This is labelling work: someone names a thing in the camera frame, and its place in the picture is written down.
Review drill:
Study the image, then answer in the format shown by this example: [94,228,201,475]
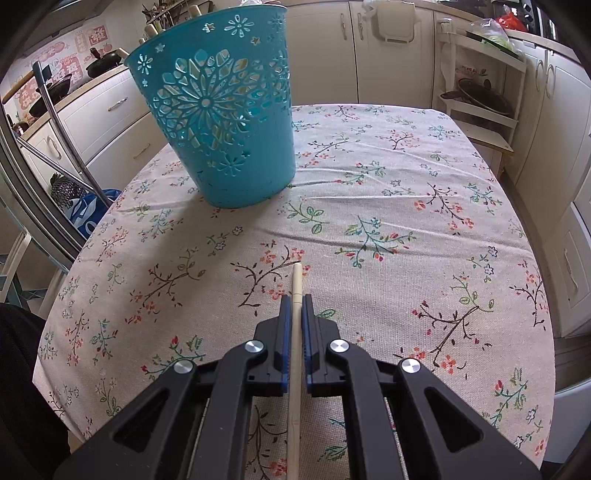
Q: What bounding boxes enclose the floral tablecloth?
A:
[32,104,555,480]

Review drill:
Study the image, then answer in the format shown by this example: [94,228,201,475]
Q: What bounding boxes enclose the wall shelf with utensils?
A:
[139,0,218,35]

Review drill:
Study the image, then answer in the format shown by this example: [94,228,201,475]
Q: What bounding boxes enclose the dark wok with lid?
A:
[440,78,514,117]

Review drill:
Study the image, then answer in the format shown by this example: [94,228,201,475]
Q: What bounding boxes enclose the black frying pan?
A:
[28,74,75,116]

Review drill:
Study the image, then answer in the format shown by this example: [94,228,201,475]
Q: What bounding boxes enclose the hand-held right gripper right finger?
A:
[301,292,542,480]

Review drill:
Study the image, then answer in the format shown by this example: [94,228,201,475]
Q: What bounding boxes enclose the pale wooden chopstick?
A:
[286,263,304,480]

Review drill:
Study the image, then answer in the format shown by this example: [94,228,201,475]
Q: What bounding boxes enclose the black wok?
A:
[85,46,131,78]

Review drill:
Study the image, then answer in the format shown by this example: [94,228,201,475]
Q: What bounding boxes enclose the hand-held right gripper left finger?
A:
[53,294,293,480]

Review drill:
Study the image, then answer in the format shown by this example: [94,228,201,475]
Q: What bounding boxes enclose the small white shelf stand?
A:
[431,16,528,171]

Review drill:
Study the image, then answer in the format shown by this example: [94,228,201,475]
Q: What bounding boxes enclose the cream base cabinets under stove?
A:
[23,65,195,195]

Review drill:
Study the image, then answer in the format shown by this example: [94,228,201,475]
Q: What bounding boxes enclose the pink wall stickers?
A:
[14,25,86,112]

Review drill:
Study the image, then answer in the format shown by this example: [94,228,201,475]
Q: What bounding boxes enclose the blue printed bag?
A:
[68,188,124,240]

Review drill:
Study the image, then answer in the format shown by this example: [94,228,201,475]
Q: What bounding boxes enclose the beige hanging bin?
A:
[372,4,422,45]

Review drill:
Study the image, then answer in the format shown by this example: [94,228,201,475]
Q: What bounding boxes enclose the bag of green vegetables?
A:
[465,18,525,54]

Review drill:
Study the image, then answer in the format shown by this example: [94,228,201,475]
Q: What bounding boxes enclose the teal perforated plastic basket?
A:
[124,4,297,209]

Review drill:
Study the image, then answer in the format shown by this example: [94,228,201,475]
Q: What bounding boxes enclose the cream base cabinets under window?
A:
[288,0,439,108]

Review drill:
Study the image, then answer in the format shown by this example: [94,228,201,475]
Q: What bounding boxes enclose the person's black trousers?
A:
[0,302,72,480]

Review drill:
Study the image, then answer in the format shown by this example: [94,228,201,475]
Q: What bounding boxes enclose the mop with metal handle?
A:
[31,61,114,209]

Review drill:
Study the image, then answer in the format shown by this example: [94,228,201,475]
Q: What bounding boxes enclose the black patterned cloth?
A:
[50,172,89,209]

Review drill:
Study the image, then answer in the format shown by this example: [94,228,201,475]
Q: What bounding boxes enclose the cream base cabinets with drawers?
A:
[499,39,591,340]

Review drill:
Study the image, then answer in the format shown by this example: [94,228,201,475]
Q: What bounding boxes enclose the red plastic bag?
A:
[494,10,529,33]

